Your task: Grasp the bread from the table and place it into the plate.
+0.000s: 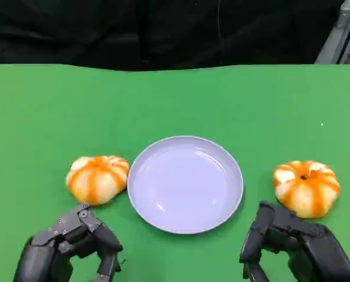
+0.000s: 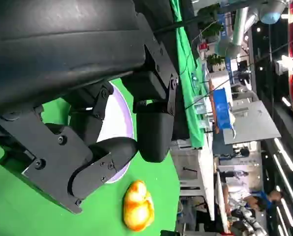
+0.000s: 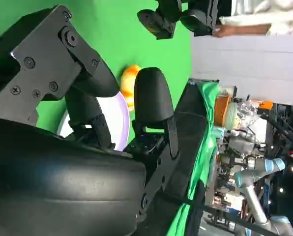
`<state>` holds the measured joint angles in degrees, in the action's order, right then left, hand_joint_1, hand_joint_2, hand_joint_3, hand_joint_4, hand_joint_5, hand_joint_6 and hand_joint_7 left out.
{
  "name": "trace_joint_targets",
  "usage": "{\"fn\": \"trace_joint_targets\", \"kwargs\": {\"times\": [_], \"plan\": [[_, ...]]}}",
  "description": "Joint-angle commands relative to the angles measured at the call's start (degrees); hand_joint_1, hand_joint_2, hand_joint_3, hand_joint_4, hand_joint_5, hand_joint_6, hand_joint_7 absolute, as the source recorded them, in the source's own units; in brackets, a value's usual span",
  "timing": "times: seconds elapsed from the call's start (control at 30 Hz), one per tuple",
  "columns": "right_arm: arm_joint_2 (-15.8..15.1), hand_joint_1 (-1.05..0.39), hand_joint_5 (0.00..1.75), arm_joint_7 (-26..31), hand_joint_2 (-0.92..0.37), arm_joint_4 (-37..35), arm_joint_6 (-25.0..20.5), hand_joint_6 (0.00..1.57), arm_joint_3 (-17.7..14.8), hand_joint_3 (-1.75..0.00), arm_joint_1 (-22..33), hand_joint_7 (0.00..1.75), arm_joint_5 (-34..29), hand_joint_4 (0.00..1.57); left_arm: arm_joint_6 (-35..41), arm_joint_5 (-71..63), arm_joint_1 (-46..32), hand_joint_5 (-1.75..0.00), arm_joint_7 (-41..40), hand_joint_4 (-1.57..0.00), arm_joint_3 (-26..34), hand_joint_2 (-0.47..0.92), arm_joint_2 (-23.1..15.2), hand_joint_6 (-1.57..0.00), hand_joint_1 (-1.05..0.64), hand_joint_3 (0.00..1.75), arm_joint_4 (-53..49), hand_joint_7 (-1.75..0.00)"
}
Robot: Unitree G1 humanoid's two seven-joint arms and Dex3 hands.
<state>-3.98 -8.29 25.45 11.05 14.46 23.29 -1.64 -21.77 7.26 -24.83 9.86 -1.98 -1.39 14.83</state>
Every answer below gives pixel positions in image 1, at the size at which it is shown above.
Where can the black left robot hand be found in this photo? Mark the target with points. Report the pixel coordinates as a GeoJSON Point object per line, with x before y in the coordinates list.
{"type": "Point", "coordinates": [45, 252]}

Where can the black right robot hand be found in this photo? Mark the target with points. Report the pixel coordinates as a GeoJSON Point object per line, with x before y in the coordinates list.
{"type": "Point", "coordinates": [319, 252]}

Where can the orange white toy bread roll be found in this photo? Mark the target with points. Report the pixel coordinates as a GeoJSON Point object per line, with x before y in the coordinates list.
{"type": "Point", "coordinates": [97, 179]}
{"type": "Point", "coordinates": [307, 191]}

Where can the lilac plate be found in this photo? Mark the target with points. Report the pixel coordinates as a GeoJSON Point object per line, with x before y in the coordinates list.
{"type": "Point", "coordinates": [183, 185]}

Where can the green table cloth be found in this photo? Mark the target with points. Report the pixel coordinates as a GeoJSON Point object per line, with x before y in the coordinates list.
{"type": "Point", "coordinates": [175, 102]}

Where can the black backdrop curtain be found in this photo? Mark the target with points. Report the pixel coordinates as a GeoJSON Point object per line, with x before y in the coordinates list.
{"type": "Point", "coordinates": [134, 29]}

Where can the grey metal frame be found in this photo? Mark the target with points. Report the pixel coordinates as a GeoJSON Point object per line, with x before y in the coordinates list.
{"type": "Point", "coordinates": [338, 38]}

